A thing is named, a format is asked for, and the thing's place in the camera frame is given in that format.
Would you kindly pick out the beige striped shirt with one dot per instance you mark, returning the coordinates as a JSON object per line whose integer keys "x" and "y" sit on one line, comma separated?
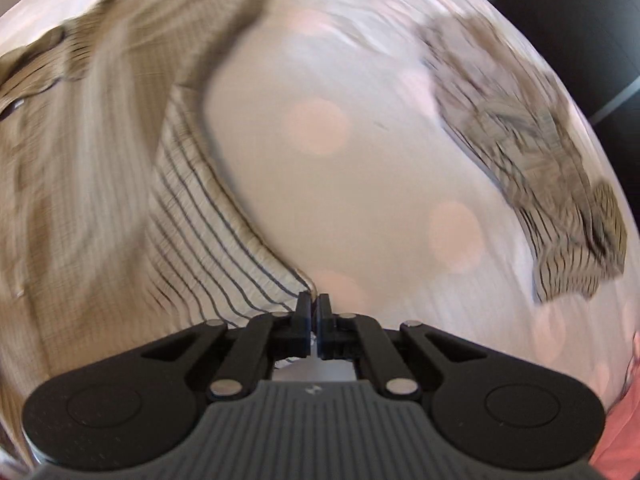
{"x": 100, "y": 169}

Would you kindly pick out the white pink-dotted bed sheet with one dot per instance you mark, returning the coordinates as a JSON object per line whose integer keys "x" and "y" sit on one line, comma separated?
{"x": 340, "y": 169}

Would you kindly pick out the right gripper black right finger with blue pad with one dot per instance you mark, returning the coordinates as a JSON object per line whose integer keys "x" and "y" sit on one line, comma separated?
{"x": 495, "y": 408}

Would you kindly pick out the orange fleece sleeve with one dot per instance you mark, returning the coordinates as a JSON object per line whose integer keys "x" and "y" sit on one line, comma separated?
{"x": 617, "y": 455}

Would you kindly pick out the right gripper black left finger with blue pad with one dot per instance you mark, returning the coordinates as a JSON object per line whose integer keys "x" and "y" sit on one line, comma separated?
{"x": 129, "y": 409}

